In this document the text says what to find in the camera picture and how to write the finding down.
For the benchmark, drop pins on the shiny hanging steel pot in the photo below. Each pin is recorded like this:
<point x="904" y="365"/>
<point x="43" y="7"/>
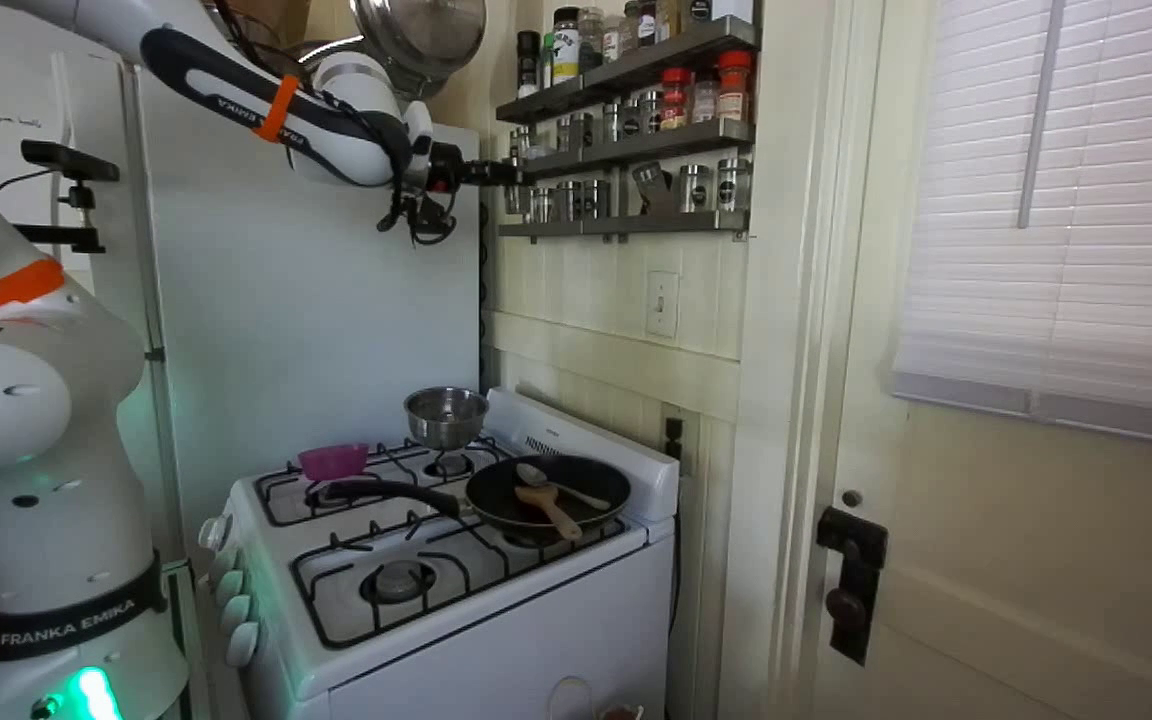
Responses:
<point x="431" y="43"/>

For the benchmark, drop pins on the wooden spatula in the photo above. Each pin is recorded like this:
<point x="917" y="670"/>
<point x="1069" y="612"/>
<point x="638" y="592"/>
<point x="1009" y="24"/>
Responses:
<point x="552" y="506"/>

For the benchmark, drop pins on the metal three tier spice rack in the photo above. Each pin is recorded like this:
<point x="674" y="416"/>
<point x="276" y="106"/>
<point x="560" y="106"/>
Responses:
<point x="600" y="230"/>

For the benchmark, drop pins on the black camera stand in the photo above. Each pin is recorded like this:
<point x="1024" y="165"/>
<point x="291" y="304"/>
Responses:
<point x="68" y="160"/>

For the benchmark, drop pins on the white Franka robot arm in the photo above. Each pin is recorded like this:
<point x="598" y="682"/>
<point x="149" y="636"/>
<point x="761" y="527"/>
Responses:
<point x="18" y="533"/>

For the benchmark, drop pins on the white refrigerator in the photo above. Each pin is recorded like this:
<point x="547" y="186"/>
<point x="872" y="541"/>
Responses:
<point x="297" y="335"/>

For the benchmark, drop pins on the white gas stove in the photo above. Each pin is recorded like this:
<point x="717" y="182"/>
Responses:
<point x="497" y="640"/>

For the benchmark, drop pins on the white blind wand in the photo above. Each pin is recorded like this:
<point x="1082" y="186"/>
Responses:
<point x="1037" y="134"/>

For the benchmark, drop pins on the dark spice jar black lid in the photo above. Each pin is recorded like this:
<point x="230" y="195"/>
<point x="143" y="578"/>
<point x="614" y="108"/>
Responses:
<point x="642" y="24"/>

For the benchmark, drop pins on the black stove grate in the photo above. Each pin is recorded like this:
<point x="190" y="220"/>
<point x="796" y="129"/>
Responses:
<point x="276" y="500"/>
<point x="470" y="590"/>

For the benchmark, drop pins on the spice jar red lid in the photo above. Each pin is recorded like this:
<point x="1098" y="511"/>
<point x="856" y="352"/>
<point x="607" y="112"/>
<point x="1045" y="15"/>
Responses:
<point x="735" y="95"/>

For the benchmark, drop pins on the black frying pan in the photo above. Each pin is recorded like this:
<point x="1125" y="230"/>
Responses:
<point x="598" y="480"/>

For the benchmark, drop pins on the small steel saucepan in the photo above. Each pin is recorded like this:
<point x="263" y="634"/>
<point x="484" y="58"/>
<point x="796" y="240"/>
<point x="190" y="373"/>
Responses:
<point x="443" y="416"/>

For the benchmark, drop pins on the grey metal spoon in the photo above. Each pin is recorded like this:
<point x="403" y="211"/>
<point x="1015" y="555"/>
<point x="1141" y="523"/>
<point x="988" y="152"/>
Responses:
<point x="535" y="472"/>

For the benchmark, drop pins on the brown cardboard box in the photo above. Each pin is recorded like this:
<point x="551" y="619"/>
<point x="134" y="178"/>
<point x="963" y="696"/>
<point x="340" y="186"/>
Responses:
<point x="268" y="23"/>

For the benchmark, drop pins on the black door lock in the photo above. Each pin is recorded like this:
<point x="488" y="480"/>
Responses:
<point x="853" y="586"/>

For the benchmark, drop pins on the large jar white label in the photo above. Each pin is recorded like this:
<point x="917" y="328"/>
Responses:
<point x="565" y="58"/>

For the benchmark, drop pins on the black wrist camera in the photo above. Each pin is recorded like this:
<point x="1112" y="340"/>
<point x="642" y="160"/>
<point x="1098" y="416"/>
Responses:
<point x="433" y="201"/>

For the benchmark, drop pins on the white window blind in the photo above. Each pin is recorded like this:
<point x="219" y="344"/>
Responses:
<point x="1110" y="240"/>

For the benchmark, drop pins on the black wall plug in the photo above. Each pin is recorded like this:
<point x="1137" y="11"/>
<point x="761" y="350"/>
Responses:
<point x="674" y="438"/>

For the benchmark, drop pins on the white stove knob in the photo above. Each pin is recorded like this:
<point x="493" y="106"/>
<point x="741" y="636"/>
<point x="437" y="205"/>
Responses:
<point x="244" y="645"/>
<point x="230" y="583"/>
<point x="215" y="533"/>
<point x="238" y="612"/>

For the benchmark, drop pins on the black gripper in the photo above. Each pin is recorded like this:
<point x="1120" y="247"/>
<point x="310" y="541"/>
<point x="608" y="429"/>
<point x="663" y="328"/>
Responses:
<point x="458" y="165"/>

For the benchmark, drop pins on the dark glass bottle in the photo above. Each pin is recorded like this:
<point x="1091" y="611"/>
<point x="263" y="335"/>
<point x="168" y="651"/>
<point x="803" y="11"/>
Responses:
<point x="529" y="65"/>

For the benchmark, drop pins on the cream white door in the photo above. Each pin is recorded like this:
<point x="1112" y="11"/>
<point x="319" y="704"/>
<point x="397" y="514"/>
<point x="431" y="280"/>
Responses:
<point x="1041" y="574"/>

